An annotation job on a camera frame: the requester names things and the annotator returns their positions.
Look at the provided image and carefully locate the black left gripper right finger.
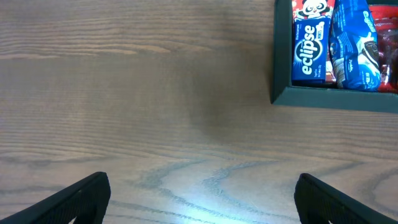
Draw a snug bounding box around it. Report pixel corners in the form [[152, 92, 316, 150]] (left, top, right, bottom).
[[294, 173, 397, 224]]

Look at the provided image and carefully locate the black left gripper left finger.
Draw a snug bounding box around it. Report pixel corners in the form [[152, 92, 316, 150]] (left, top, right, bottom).
[[1, 172, 111, 224]]

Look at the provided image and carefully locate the dark green box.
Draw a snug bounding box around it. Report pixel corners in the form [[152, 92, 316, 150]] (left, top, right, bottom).
[[271, 0, 397, 114]]

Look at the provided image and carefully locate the blue Oreo cookie pack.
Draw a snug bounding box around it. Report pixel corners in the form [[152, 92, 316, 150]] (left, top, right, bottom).
[[330, 0, 381, 92]]

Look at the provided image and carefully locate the blue Eclipse mint tin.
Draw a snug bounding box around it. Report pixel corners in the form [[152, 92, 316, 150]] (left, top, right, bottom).
[[292, 16, 330, 84]]

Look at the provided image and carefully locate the red Hello Panda box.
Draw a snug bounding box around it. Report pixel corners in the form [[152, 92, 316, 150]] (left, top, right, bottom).
[[292, 0, 336, 85]]

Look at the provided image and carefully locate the red snack bag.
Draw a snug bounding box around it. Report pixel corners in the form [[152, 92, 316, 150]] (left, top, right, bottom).
[[369, 4, 397, 93]]

